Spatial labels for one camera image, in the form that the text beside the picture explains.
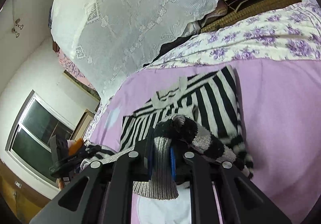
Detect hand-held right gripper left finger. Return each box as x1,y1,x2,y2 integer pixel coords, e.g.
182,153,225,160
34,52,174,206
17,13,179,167
29,127,154,224

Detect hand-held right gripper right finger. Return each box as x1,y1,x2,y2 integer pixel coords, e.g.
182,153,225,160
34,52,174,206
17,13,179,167
170,146,293,224

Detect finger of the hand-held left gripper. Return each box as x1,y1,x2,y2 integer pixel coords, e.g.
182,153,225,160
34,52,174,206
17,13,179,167
75,144,102,162

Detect black grey striped sweater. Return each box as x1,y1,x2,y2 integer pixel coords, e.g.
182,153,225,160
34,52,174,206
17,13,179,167
80,65,254,201

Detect orange folded garment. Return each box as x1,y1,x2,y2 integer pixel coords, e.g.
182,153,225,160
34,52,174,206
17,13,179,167
68,138,84,155

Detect sliding glass window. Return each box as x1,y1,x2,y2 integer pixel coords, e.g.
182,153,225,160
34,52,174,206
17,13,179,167
5,90,76,182

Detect framed green picture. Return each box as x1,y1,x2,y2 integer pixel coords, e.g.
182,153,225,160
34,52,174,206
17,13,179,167
63,70,101,100

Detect pink floral cloth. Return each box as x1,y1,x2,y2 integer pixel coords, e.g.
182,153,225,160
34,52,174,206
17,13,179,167
58,49,97,91

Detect purple blanket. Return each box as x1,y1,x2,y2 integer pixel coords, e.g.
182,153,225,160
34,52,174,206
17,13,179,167
83,60,321,224

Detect white lace cloth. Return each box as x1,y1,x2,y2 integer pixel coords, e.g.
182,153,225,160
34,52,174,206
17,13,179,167
50,0,305,100

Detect white purple floral quilt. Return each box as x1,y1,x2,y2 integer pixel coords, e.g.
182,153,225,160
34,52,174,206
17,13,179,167
143,0,321,69

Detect wooden frame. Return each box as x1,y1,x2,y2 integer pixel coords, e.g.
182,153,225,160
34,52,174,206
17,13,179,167
71,109,96,142

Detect metal wall hooks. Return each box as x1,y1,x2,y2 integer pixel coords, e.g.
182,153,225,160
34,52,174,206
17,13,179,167
11,18,24,39

